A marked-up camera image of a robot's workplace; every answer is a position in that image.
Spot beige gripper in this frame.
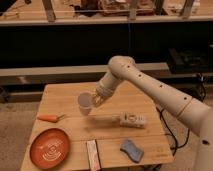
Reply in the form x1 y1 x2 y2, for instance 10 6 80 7
92 82 112 107

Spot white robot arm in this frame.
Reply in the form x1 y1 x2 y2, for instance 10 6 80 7
93 56 213 171

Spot orange ceramic bowl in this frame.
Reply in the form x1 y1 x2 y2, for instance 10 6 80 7
29 128 70 169

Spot white lying bottle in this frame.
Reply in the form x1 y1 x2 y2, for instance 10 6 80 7
112 113 147 129

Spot wooden table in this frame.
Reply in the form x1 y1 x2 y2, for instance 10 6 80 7
19 79 175 171

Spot white pink flat box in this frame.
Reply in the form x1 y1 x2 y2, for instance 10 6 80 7
86 140 101 171

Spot orange toy carrot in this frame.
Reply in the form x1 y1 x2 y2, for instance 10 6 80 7
37 115 65 123

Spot blue sponge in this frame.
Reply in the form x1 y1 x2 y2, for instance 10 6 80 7
120 139 144 163

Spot black cable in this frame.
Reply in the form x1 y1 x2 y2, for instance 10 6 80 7
156 74 213 171

